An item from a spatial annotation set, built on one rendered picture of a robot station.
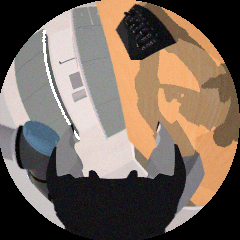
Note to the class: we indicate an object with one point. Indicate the black lighting desk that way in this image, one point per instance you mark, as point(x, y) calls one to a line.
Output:
point(153, 36)

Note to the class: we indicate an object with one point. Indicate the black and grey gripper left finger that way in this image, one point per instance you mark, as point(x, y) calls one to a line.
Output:
point(64, 165)

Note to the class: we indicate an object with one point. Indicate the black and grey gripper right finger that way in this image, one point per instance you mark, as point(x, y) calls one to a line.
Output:
point(166, 166)

